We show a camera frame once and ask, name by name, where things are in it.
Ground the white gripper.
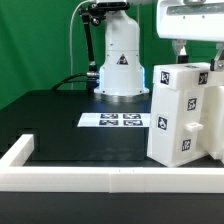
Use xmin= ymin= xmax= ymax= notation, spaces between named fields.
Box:
xmin=156 ymin=0 xmax=224 ymax=71

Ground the white cabinet top block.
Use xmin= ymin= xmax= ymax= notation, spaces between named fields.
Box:
xmin=153 ymin=62 xmax=224 ymax=91

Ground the white door panel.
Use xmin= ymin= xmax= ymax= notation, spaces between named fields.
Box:
xmin=201 ymin=86 xmax=224 ymax=163
xmin=182 ymin=89 xmax=204 ymax=154

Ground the white cabinet body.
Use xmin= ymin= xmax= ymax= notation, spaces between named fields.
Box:
xmin=146 ymin=83 xmax=224 ymax=168

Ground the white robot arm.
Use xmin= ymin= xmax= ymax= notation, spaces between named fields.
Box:
xmin=93 ymin=0 xmax=224 ymax=101

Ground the white marker base sheet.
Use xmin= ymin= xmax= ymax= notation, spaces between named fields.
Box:
xmin=78 ymin=113 xmax=150 ymax=128

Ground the white cable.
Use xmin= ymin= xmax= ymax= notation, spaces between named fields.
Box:
xmin=69 ymin=0 xmax=93 ymax=91

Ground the black cable bundle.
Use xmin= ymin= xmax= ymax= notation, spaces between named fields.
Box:
xmin=51 ymin=71 xmax=100 ymax=92

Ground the white U-shaped frame wall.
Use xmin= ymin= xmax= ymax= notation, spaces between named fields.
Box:
xmin=0 ymin=134 xmax=224 ymax=193

